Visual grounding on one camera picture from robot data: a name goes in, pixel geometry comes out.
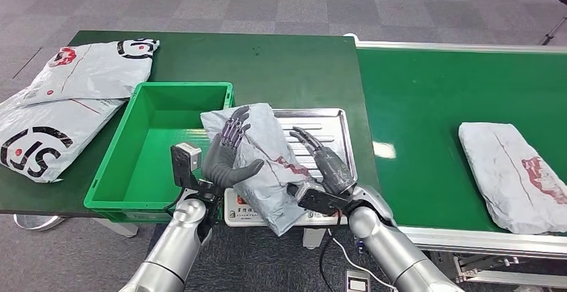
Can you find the white table leg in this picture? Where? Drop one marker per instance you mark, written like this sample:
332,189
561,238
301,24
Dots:
314,238
119,228

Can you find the green conveyor belt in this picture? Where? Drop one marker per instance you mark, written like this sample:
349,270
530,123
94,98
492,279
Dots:
421,104

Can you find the white mailer red print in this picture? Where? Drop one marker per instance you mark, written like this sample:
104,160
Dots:
97,68

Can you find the small grey parcel bag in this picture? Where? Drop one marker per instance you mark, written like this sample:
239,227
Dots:
270,183

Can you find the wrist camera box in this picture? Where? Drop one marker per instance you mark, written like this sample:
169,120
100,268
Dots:
186,159
319,199

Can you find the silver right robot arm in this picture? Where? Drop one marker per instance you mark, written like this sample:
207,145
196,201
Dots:
398,254

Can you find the dark green table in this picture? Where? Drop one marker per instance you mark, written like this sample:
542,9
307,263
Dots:
265,68

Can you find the green plastic crate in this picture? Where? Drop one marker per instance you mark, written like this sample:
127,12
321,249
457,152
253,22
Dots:
155,148

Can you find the large grey parcel bag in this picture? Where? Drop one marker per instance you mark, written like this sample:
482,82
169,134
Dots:
505,175

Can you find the white mailer black logo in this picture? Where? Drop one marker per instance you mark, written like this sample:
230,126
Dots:
48,135

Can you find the white electronic scale body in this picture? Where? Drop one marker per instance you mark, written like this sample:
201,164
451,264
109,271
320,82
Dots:
235,214

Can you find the black tripod stand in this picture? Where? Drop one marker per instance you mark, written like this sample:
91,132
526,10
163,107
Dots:
553,31

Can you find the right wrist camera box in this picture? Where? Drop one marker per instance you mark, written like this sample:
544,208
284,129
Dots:
319,199

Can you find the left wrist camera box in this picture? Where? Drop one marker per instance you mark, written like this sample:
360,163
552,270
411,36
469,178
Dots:
186,159

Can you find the round metal floor base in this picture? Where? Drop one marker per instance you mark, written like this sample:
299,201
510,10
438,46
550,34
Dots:
37,222

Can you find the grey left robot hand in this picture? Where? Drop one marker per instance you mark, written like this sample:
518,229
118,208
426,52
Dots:
221,166

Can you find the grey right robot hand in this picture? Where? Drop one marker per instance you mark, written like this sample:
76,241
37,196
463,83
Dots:
332,170

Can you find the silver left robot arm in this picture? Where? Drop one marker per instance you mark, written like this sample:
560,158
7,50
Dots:
177,245

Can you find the steel scale tray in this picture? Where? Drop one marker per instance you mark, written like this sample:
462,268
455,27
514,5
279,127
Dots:
341,130

